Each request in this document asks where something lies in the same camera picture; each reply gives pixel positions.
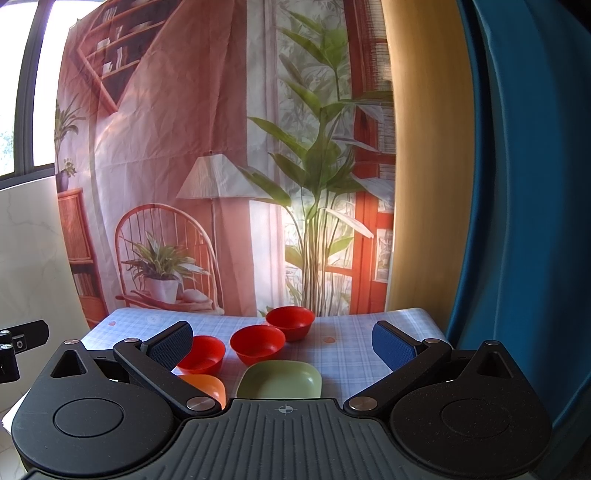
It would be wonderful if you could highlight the red bowl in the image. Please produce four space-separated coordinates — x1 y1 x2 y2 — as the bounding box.
177 335 225 376
229 324 286 366
266 306 315 343

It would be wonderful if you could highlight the orange square plate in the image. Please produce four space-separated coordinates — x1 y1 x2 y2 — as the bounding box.
179 374 226 409

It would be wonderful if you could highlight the green square plate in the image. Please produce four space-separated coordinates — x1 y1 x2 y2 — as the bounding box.
236 360 322 400

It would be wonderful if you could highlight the blue plaid tablecloth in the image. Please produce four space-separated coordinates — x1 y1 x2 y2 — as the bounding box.
77 308 445 403

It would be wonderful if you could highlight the yellow curtain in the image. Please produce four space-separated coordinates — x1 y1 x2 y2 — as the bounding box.
383 1 475 330

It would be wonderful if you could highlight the teal blue curtain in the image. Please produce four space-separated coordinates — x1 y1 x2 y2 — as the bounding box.
447 1 590 424

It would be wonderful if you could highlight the printed room backdrop cloth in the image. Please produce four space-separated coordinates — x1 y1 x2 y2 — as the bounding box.
54 1 396 325

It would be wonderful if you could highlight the dark window frame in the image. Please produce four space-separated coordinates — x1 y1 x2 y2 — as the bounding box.
1 0 54 190

